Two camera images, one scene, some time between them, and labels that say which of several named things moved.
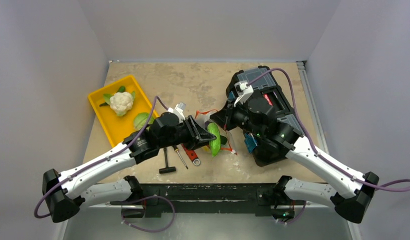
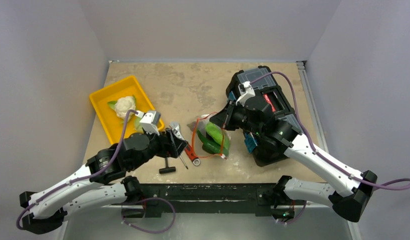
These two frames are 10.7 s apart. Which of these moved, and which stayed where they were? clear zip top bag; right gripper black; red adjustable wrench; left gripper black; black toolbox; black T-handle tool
Moved: clear zip top bag; left gripper black
Stayed: black toolbox; right gripper black; black T-handle tool; red adjustable wrench
